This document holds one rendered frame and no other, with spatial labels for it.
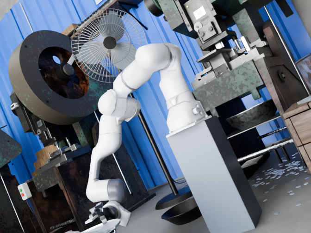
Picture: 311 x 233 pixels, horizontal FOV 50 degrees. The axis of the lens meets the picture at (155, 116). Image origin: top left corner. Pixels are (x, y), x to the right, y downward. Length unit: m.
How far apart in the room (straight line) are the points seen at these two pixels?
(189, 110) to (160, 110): 2.38
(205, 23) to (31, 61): 1.41
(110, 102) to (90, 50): 1.22
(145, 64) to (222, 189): 0.58
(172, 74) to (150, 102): 2.39
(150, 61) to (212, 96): 0.69
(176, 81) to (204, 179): 0.41
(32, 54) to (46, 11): 1.99
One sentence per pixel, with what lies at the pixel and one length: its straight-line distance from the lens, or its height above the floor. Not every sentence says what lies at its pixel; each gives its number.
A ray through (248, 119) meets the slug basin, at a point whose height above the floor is 0.36.
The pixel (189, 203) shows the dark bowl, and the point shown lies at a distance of 2.07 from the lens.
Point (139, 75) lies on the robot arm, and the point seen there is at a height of 0.75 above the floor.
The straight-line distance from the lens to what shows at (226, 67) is 1.98.
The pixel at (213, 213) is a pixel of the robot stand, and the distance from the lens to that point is 1.40.
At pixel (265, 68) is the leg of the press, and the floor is 0.56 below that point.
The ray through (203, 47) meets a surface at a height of 0.87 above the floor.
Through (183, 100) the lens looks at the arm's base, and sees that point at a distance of 1.37.
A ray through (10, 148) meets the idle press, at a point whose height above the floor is 1.17.
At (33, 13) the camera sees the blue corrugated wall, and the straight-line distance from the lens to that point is 5.01.
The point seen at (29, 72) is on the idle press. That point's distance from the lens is 2.78.
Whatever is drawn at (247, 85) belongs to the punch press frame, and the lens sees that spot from 1.89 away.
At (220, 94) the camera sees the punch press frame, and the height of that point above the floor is 0.55.
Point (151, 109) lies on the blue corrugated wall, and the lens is 3.80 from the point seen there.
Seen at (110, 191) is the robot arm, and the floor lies 0.34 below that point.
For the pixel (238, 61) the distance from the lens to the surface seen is 1.99.
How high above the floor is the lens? 0.43
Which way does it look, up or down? 5 degrees up
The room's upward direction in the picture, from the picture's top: 25 degrees counter-clockwise
